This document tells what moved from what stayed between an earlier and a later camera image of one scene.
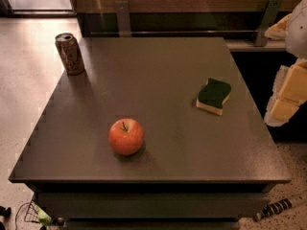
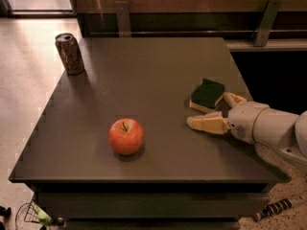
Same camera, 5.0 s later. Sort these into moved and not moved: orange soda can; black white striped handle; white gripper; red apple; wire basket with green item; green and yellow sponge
Moved: white gripper; green and yellow sponge
Not moved: orange soda can; wire basket with green item; red apple; black white striped handle
